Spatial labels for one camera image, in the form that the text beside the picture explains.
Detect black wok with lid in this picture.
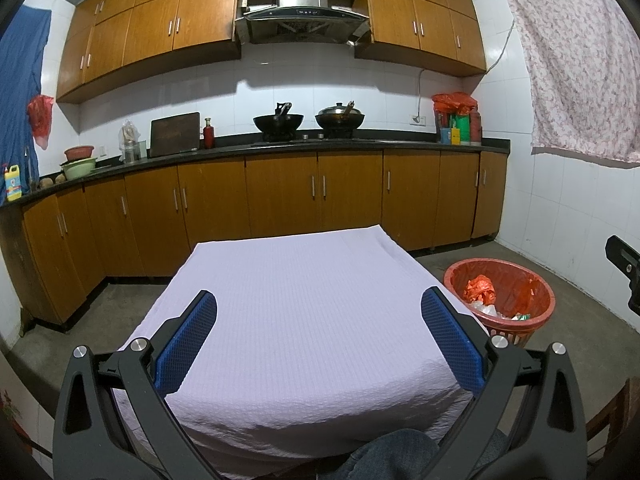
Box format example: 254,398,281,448
315,101,366,139

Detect red plastic bag over bottles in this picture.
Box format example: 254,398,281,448
431,92,478,117

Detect hanging blue cloth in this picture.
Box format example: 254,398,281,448
0,5,52,201

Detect black gas stove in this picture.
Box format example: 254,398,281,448
250,132,381,148

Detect yellow detergent bottle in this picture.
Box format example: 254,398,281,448
4,162,23,203

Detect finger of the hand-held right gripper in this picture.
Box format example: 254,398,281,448
605,235,640,276

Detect steel range hood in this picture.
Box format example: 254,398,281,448
235,0,371,45

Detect red plastic bag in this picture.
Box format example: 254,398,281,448
462,275,497,306
27,94,55,151
431,92,478,117

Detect pink floral curtain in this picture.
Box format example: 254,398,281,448
504,0,640,166

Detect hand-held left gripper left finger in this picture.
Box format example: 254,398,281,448
52,289,236,480

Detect wooden base cabinets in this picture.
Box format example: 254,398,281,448
0,150,510,333

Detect white power cable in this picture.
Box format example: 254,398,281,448
416,17,516,117

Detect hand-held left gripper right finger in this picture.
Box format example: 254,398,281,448
419,286,587,480

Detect black wok with handle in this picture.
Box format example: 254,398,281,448
253,102,305,142

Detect wooden chair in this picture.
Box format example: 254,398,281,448
585,380,632,463

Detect hanging red plastic bag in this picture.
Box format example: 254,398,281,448
27,94,55,151

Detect red plastic lattice basket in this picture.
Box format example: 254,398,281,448
443,258,557,348

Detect dark wooden cutting board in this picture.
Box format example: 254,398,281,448
150,112,202,158

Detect person's jeans leg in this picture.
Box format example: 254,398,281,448
315,427,508,480

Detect wooden wall cabinets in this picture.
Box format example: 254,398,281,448
56,0,488,105

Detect black kitchen countertop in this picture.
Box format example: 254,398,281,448
0,137,511,208

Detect pale lavender tablecloth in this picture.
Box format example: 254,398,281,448
112,225,493,461

